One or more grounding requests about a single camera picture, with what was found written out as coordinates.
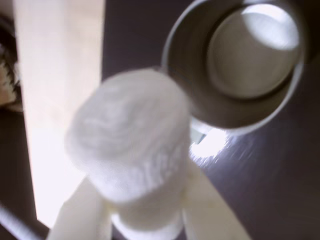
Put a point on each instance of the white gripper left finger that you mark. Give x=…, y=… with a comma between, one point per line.
x=82, y=215

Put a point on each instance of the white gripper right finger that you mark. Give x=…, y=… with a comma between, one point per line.
x=212, y=212

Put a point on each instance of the white gauze roll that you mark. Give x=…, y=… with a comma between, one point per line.
x=125, y=137

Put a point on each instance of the black table mat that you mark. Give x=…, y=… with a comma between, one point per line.
x=275, y=187

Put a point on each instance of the sage green steel-lined mug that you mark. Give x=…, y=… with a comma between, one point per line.
x=190, y=75

